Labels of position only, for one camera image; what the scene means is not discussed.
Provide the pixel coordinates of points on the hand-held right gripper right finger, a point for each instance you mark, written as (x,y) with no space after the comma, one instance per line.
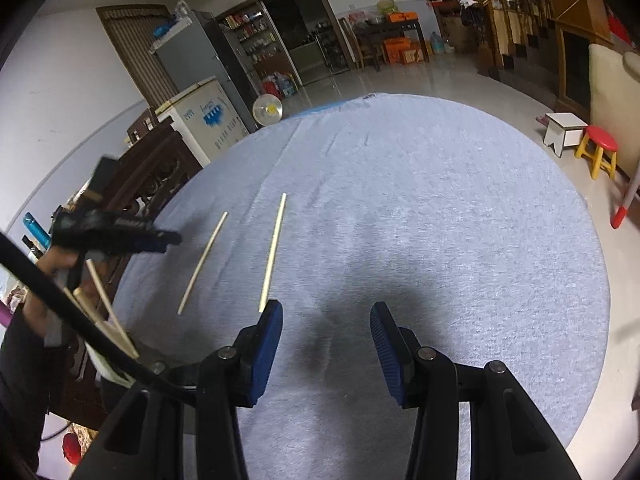
(390,355)

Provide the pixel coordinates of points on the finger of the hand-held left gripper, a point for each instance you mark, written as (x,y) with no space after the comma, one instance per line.
(150,248)
(155,235)

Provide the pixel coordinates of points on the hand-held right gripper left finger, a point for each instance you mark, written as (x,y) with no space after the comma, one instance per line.
(265,355)

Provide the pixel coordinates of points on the person's left forearm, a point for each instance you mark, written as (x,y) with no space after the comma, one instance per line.
(25,385)

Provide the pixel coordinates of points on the person's left hand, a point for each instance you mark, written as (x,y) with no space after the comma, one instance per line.
(55,300)

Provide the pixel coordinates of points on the teal thermos bottle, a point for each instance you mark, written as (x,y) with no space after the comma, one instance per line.
(35,227)

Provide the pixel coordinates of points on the dark carved wooden sideboard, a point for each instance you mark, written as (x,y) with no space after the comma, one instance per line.
(160,170)

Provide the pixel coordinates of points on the dark wooden chair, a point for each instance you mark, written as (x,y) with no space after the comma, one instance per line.
(142,125)

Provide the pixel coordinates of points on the purple thermos bottle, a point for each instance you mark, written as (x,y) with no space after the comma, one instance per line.
(12,314)

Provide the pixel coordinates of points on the grey-blue tablecloth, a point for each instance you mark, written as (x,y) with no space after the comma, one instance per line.
(425,235)

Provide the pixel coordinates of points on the white chest freezer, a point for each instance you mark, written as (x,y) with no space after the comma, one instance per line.
(210,120)

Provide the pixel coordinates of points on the round electric heater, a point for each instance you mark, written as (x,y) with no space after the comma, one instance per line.
(267,108)

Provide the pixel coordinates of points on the grey refrigerator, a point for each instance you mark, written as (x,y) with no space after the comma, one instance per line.
(200,60)

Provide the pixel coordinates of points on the brown wooden door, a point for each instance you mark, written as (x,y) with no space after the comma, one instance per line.
(135,45)

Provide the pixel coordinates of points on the red lantern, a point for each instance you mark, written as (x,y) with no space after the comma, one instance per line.
(73,449)

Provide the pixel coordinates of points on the shelf with groceries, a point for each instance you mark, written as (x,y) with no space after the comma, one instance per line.
(260,45)

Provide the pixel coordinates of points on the white pole with red tip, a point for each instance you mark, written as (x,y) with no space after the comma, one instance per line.
(625,205)

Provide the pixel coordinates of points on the small white stool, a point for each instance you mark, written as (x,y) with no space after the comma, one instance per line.
(565,132)

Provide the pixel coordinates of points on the red and yellow stool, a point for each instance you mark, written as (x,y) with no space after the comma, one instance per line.
(600,140)

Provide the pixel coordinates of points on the orange cardboard boxes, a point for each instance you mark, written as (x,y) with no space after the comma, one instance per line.
(402,51)

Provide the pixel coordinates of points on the dark wooden table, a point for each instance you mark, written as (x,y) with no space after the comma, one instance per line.
(385,27)

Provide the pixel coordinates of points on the clear water jug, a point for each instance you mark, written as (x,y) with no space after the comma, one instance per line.
(438,44)

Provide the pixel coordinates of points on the wooden staircase railing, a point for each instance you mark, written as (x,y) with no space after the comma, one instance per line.
(525,25)

